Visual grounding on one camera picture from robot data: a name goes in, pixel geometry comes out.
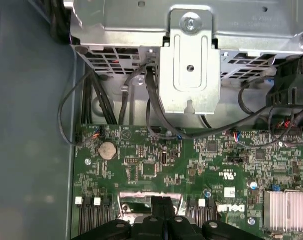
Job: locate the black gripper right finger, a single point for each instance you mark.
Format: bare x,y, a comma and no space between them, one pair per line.
176,227

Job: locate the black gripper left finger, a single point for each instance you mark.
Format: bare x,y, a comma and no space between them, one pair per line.
154,225

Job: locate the metal socket cover frame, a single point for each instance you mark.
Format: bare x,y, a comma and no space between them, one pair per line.
136,194

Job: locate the black RAM slot row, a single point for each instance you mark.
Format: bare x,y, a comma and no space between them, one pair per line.
199,210
91,220

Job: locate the green motherboard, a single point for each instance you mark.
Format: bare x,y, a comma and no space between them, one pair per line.
191,162

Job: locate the round coin battery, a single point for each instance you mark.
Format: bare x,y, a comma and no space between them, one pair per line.
107,150

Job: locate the silver chipset heatsink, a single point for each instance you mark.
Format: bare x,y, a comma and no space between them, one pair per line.
285,210

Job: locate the silver metal drive cage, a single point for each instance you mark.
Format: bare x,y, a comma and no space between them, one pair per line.
191,82

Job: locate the black plastic holder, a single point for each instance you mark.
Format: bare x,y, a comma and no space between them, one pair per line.
286,82

